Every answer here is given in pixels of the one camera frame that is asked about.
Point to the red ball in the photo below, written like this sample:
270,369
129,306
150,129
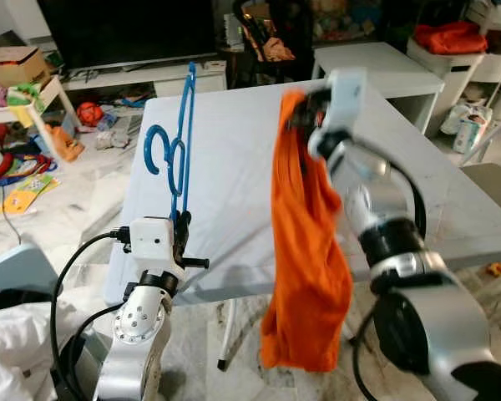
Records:
89,114

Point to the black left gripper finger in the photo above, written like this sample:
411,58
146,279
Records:
178,234

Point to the light blue kids chair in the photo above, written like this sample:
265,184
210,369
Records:
17,271

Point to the white side table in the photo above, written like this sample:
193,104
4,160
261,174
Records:
376,71

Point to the red cloth bag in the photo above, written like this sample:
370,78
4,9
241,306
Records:
451,38

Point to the orange t-shirt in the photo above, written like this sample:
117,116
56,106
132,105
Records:
305,251

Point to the black flat television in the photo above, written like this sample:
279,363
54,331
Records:
125,29

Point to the blue plastic hanger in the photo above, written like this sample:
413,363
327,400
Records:
154,138

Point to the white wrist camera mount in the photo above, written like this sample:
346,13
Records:
150,246
348,100

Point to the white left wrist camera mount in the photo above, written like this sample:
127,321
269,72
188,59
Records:
150,246

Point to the white folding table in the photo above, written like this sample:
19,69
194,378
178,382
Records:
234,167

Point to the brown cardboard box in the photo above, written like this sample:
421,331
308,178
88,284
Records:
12,65

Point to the printed plastic bag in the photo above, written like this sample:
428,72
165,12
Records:
468,129

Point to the colourful picture book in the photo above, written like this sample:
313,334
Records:
29,194

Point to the white storage bin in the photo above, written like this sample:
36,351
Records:
438,75

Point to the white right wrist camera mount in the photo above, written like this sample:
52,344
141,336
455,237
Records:
348,100

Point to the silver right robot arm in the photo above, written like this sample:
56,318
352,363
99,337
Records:
417,317

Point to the white television console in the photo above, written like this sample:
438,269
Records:
134,79

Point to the white toy shelf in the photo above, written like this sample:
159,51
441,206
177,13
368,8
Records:
54,92

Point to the black stroller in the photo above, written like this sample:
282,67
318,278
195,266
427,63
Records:
271,33

